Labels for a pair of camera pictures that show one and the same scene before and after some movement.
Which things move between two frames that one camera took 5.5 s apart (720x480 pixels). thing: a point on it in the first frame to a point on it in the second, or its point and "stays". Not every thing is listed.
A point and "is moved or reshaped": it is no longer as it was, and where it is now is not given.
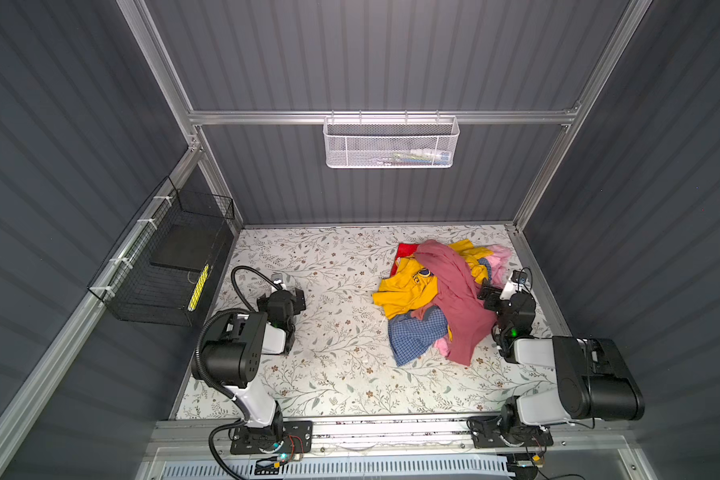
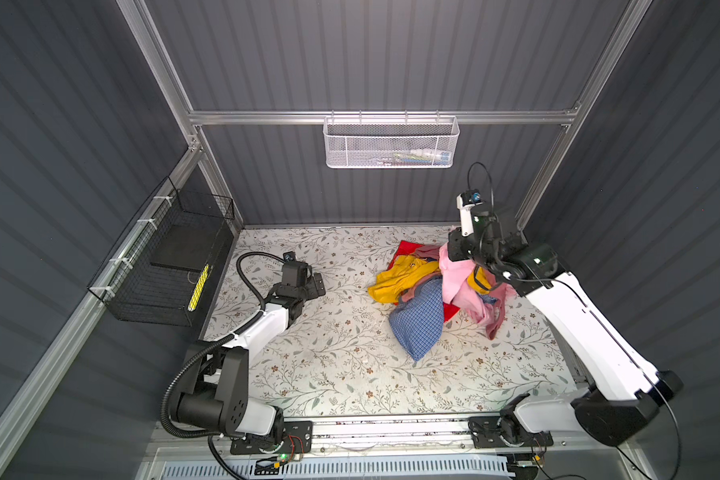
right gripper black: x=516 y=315 to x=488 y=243
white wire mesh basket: x=390 y=142 stays
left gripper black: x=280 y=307 to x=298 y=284
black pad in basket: x=185 y=245 stays
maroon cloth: x=470 y=319 is moved or reshaped
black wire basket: x=165 y=270 stays
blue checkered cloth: x=411 y=337 is moved or reshaped
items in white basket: x=416 y=157 stays
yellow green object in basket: x=194 y=299 stays
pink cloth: x=500 y=257 to x=458 y=290
